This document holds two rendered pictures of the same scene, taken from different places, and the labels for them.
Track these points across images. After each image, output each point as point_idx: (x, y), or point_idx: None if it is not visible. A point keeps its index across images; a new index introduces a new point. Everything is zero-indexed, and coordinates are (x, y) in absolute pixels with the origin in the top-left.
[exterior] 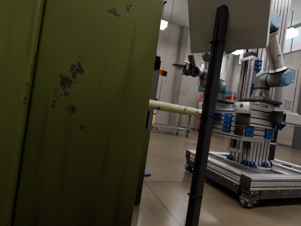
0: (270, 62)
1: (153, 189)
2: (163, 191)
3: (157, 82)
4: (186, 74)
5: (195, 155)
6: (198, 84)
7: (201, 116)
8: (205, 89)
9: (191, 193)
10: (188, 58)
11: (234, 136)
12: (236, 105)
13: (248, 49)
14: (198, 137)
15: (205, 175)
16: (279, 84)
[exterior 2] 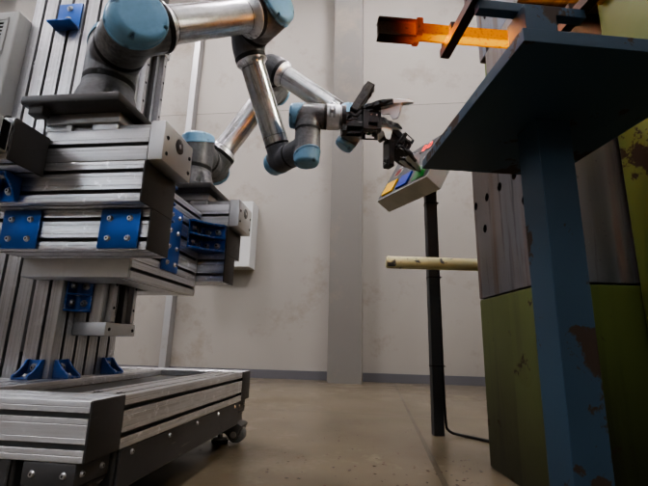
0: (240, 140)
1: (435, 485)
2: (404, 479)
3: (473, 205)
4: (371, 130)
5: (440, 322)
6: (318, 145)
7: (438, 279)
8: (437, 250)
9: (443, 363)
10: (371, 92)
11: (175, 283)
12: (240, 208)
13: (397, 207)
14: (439, 302)
15: (428, 340)
16: (217, 181)
